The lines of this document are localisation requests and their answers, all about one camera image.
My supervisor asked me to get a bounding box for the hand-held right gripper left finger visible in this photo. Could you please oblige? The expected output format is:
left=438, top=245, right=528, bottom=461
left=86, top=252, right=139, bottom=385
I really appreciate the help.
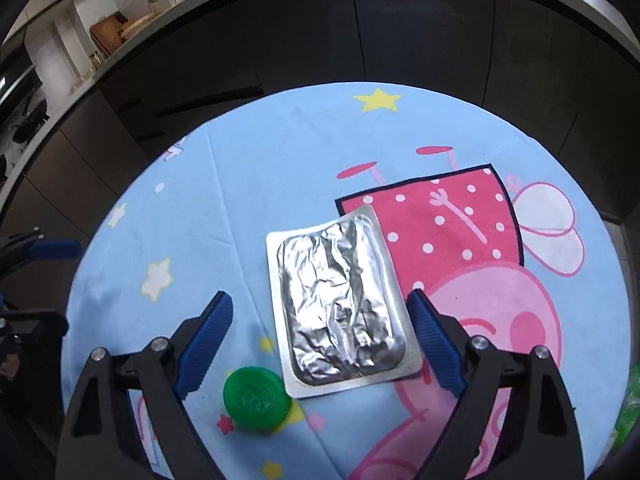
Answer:
left=54, top=290, right=234, bottom=480

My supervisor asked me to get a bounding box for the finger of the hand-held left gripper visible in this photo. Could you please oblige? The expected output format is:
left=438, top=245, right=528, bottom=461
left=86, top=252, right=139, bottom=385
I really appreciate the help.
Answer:
left=0, top=230, right=83, bottom=281
left=0, top=309, right=69, bottom=342

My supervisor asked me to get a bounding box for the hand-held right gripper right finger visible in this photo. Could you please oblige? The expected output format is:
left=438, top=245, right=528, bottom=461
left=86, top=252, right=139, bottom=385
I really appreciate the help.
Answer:
left=406, top=289, right=586, bottom=480

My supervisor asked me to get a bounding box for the silver foil blister pack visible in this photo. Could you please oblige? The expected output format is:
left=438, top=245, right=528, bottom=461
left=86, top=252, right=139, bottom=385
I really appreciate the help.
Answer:
left=266, top=205, right=425, bottom=400

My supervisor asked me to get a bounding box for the green bottle cap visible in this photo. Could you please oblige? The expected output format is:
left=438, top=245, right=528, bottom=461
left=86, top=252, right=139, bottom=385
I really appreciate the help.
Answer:
left=222, top=367, right=292, bottom=432

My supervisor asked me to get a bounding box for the light blue printed tablecloth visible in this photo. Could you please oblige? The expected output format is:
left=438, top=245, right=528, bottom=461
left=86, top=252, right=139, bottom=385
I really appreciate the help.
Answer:
left=60, top=81, right=632, bottom=480

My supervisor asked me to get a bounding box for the wooden cutting board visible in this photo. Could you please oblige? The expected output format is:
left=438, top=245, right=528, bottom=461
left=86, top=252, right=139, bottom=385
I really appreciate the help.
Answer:
left=90, top=12, right=131, bottom=56

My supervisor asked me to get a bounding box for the kitchen base cabinet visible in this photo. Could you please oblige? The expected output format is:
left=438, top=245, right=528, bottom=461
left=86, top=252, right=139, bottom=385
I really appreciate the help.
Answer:
left=0, top=0, right=640, bottom=271

